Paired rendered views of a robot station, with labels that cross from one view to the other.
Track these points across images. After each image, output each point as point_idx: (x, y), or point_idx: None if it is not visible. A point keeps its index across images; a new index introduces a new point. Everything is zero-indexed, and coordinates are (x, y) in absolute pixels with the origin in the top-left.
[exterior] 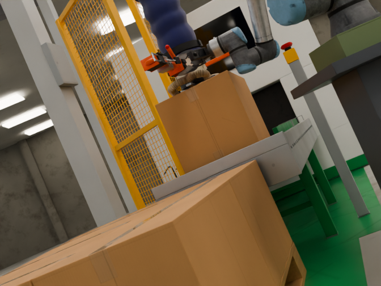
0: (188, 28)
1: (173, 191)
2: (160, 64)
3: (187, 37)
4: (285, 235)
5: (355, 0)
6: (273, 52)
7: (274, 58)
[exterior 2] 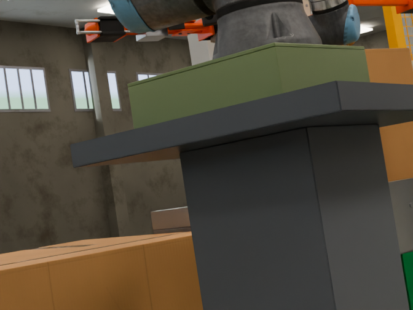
0: None
1: (167, 227)
2: (106, 36)
3: None
4: None
5: (233, 5)
6: (337, 32)
7: (343, 43)
